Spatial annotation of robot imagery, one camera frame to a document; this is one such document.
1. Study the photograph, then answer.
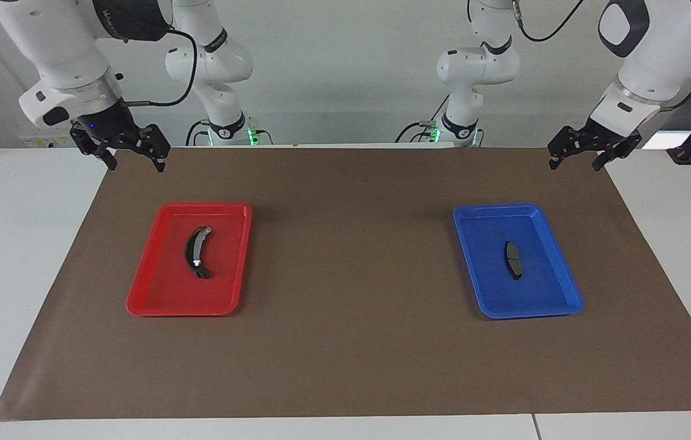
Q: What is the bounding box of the white power strip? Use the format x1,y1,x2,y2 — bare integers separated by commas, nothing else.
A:
19,134,77,149

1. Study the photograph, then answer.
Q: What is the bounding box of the black base cable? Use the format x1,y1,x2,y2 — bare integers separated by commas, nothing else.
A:
395,95,451,145
185,119,212,147

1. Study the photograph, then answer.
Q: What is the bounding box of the curved black brake shoe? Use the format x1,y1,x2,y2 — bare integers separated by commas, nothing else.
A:
184,225,213,280

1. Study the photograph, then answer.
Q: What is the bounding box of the black right base cable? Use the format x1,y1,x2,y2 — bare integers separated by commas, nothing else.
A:
185,119,212,147

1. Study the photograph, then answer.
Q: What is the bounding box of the red plastic tray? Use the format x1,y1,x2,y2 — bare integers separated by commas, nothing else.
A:
126,202,253,317

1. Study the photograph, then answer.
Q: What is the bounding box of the small dark brake pad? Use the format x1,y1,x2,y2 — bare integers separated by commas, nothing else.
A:
504,240,524,281

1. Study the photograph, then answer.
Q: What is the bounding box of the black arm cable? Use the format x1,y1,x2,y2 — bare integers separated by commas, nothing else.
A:
119,27,199,108
512,0,586,43

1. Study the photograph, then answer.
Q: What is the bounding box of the black left base cable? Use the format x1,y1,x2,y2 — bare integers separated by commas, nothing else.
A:
395,95,451,145

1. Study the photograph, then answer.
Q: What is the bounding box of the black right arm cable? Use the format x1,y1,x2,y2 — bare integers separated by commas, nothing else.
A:
119,27,199,108

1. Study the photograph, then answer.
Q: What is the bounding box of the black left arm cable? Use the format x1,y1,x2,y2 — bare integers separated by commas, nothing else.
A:
512,0,586,43

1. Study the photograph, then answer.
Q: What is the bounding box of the blue plastic tray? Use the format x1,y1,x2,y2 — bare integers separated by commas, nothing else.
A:
453,203,585,320

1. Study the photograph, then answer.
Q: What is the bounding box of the brown table mat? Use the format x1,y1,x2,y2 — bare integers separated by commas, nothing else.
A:
0,147,691,422

